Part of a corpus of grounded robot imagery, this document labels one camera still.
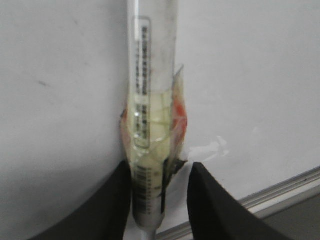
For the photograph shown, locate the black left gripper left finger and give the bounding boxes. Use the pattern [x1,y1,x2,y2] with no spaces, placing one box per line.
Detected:
[32,160,131,240]

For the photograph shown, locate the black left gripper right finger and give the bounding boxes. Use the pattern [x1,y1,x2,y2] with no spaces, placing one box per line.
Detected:
[187,162,285,240]

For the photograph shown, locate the black whiteboard marker with tape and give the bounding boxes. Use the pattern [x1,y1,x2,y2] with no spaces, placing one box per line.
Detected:
[121,0,185,240]

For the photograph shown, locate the white whiteboard with aluminium frame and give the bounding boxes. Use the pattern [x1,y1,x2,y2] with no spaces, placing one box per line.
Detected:
[0,0,320,240]

